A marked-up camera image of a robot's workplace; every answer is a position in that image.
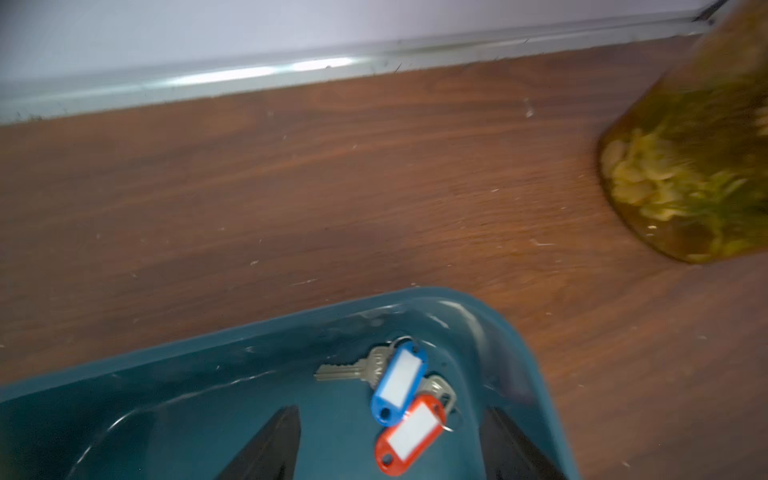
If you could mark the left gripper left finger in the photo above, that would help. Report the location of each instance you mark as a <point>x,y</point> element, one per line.
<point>271,453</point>

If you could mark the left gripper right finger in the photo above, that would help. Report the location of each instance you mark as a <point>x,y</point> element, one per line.
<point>509,454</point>

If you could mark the teal plastic storage box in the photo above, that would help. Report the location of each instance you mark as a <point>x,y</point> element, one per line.
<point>184,410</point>

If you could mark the blue tag key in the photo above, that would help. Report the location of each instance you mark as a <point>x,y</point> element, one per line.
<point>393,371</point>

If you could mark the potted plant in yellow vase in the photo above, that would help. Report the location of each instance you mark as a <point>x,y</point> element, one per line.
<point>686,166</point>

